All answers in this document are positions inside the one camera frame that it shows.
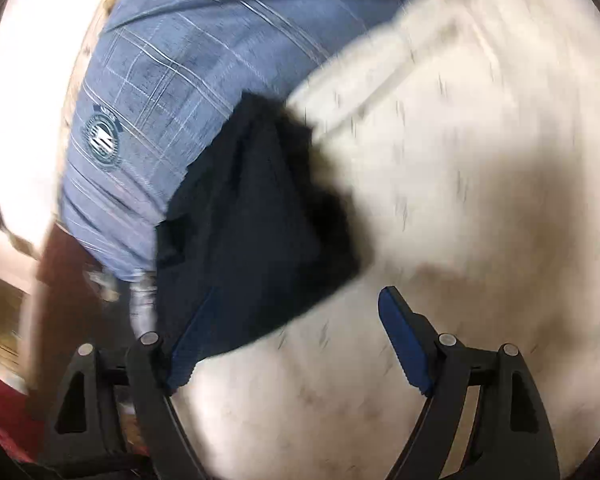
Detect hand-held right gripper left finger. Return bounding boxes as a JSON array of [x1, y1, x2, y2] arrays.
[[40, 285, 221, 480]]

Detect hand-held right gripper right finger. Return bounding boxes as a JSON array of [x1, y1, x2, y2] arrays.
[[377, 285, 561, 480]]

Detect dark navy zip jacket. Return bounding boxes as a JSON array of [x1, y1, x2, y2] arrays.
[[154, 91, 373, 361]]

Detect brown padded headboard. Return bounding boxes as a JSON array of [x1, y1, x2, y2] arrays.
[[20, 220, 146, 421]]

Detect white leaf-print bed sheet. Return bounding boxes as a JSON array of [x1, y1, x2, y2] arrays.
[[172, 0, 600, 480]]

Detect dark red rug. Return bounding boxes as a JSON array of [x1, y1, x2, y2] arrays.
[[0, 370, 46, 466]]

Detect blue plaid blanket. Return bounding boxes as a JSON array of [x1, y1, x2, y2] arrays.
[[60, 0, 461, 283]]

